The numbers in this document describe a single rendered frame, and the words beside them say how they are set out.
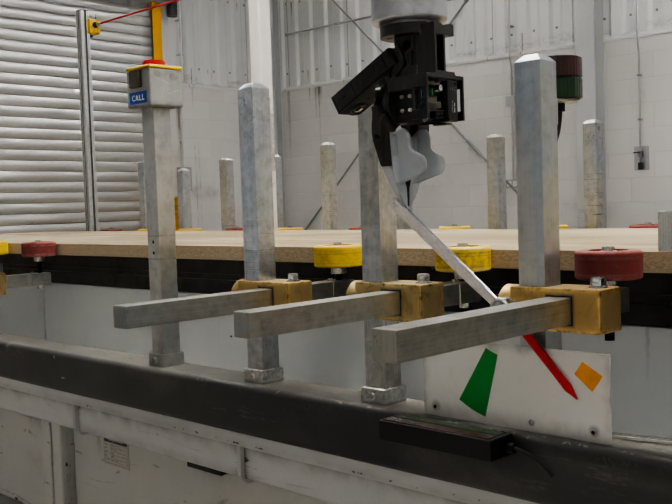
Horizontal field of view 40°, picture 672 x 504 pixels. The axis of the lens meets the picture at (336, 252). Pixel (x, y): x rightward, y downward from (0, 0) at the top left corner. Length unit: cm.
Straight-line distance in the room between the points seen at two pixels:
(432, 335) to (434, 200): 922
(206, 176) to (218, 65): 137
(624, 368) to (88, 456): 150
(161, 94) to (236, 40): 1000
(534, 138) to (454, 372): 31
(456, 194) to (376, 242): 866
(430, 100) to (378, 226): 22
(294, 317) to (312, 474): 41
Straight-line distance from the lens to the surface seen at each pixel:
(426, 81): 105
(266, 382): 142
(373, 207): 123
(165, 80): 162
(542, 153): 107
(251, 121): 141
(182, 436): 166
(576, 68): 113
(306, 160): 1133
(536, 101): 108
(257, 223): 140
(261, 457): 150
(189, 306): 128
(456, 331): 88
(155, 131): 161
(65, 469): 248
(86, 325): 227
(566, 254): 128
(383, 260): 123
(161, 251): 161
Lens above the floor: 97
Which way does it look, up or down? 3 degrees down
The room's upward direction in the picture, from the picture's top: 2 degrees counter-clockwise
